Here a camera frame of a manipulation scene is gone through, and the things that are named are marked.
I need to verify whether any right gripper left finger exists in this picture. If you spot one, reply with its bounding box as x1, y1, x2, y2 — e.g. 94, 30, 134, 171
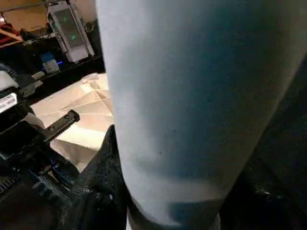
53, 125, 130, 230

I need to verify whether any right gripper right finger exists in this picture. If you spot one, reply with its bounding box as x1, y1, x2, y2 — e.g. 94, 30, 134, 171
218, 168, 307, 230

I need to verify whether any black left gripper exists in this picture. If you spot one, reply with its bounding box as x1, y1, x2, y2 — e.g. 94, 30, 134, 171
0, 103, 82, 202

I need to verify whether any white plastic table top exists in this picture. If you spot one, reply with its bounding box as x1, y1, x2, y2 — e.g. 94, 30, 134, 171
26, 72, 116, 172

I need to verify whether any white plastic table leg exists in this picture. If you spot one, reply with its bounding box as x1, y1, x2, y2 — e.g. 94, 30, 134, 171
95, 0, 307, 230

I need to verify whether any black work mat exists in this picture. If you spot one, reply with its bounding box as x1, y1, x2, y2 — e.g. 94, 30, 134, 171
0, 53, 307, 230

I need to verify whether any white device with green lights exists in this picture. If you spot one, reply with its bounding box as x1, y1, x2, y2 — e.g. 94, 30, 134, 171
46, 1, 95, 64

